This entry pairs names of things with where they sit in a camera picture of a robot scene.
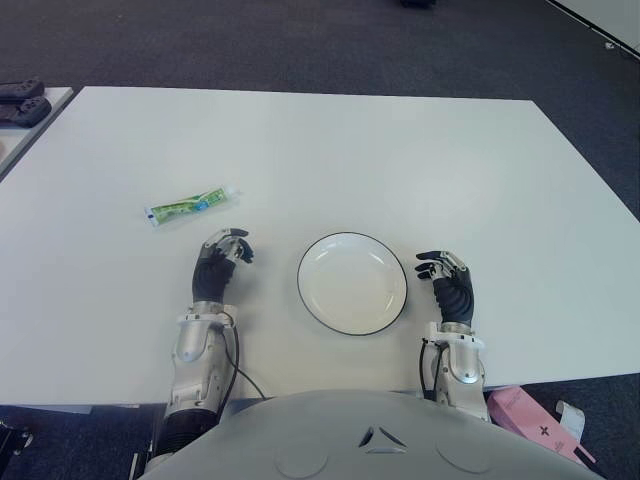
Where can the white paper strip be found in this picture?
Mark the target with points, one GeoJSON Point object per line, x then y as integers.
{"type": "Point", "coordinates": [572, 420]}

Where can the grey robot torso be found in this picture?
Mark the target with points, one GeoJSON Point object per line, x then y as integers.
{"type": "Point", "coordinates": [325, 435]}

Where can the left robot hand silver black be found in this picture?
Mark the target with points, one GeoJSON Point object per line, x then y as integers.
{"type": "Point", "coordinates": [212, 277]}

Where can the white side table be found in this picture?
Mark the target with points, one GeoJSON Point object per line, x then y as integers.
{"type": "Point", "coordinates": [20, 137]}

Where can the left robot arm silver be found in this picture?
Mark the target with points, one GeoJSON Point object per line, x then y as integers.
{"type": "Point", "coordinates": [192, 350]}

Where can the white plate black rim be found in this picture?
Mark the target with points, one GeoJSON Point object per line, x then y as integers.
{"type": "Point", "coordinates": [352, 285]}

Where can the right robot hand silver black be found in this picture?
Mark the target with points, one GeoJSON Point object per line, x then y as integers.
{"type": "Point", "coordinates": [455, 300]}

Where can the green white toothpaste tube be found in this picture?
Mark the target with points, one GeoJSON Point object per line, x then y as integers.
{"type": "Point", "coordinates": [185, 205]}

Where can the white desk panel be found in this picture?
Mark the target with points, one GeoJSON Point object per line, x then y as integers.
{"type": "Point", "coordinates": [610, 20]}

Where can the pink cardboard box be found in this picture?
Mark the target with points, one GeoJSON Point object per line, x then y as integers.
{"type": "Point", "coordinates": [525, 420]}

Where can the black game controller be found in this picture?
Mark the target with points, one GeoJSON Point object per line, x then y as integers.
{"type": "Point", "coordinates": [25, 111]}
{"type": "Point", "coordinates": [20, 88]}

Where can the black metal stand foot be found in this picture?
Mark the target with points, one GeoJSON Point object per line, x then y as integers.
{"type": "Point", "coordinates": [12, 435]}

